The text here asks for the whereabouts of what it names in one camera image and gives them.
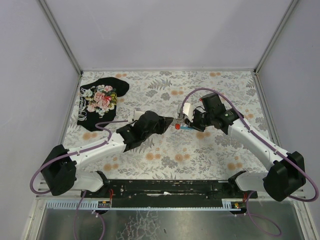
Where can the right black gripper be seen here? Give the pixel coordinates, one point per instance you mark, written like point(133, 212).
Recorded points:
point(194, 122)

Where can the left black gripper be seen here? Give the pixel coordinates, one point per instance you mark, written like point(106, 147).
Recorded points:
point(158, 122)

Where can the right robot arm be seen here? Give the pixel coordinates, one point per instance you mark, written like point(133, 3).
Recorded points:
point(282, 175)

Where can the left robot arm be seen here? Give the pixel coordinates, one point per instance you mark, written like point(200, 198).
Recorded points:
point(62, 169)

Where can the black floral cloth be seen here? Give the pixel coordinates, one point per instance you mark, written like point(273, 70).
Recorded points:
point(98, 101)

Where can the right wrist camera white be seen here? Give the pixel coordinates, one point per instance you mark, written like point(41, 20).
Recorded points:
point(186, 111)

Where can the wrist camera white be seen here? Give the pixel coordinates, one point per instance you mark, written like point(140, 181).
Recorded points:
point(135, 115)
point(186, 111)

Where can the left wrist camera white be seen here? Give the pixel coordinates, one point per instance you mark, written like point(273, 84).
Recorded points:
point(135, 115)

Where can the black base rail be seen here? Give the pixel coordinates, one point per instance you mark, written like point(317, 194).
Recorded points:
point(169, 191)

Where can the white cable duct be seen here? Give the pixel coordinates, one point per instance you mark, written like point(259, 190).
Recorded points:
point(99, 205)

